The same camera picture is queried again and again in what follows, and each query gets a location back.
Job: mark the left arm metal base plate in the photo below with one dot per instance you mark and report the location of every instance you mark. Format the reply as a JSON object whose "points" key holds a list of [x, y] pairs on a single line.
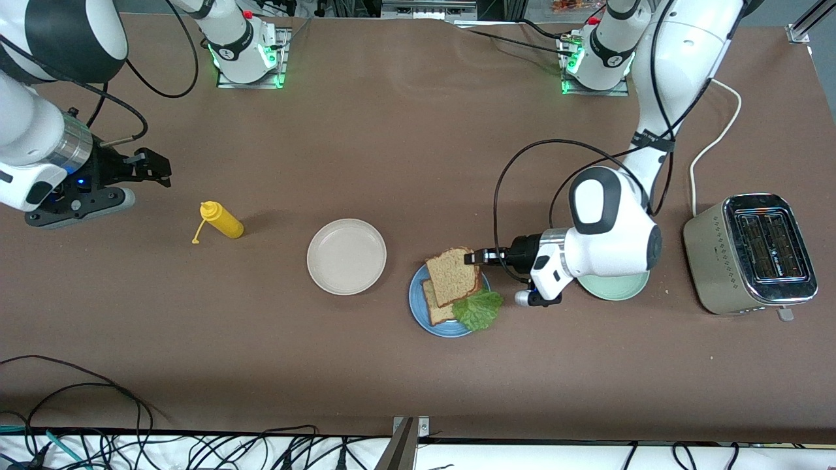
{"points": [[594, 93]]}

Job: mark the metal table edge bracket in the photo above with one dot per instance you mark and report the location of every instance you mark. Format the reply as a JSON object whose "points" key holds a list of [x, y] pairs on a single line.
{"points": [[410, 425]]}

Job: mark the green round plate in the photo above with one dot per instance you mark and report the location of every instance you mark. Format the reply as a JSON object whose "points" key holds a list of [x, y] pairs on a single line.
{"points": [[614, 287]]}

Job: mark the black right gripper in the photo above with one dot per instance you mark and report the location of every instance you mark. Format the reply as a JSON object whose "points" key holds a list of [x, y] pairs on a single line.
{"points": [[106, 168]]}

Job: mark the white lower shelf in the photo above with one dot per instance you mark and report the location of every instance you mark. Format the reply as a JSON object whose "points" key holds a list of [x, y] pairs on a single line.
{"points": [[522, 460]]}

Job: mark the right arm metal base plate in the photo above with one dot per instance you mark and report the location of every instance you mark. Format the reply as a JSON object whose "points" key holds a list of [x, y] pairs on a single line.
{"points": [[281, 65]]}

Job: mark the brown bread slice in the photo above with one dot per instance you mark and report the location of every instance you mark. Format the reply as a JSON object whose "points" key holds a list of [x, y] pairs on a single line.
{"points": [[436, 312], [452, 277]]}

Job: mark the grey power strip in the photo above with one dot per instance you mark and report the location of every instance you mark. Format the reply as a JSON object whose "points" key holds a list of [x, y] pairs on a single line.
{"points": [[428, 10]]}

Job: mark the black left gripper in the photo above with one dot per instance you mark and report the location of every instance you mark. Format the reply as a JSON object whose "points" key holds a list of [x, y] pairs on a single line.
{"points": [[523, 251]]}

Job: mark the beige round plate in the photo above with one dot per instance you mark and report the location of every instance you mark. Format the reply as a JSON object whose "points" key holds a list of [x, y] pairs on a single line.
{"points": [[346, 256]]}

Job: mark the colourful snack packet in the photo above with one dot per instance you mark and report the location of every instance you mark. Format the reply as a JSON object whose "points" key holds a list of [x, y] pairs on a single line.
{"points": [[575, 6]]}

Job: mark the blue round plate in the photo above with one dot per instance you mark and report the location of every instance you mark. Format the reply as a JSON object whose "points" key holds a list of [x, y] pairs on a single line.
{"points": [[418, 307]]}

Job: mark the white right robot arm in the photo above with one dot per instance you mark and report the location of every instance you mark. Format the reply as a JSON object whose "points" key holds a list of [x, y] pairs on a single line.
{"points": [[39, 130]]}

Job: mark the beige chrome toaster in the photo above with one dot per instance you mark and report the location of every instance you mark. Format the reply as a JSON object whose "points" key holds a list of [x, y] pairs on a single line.
{"points": [[715, 261]]}

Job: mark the yellow squeeze bottle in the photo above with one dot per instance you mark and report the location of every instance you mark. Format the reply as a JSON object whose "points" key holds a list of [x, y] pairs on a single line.
{"points": [[225, 222]]}

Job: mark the aluminium corner bracket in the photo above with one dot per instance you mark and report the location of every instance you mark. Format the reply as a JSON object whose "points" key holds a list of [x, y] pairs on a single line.
{"points": [[798, 32]]}

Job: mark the green lettuce leaf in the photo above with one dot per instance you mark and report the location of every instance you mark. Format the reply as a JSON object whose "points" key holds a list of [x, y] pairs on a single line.
{"points": [[477, 310]]}

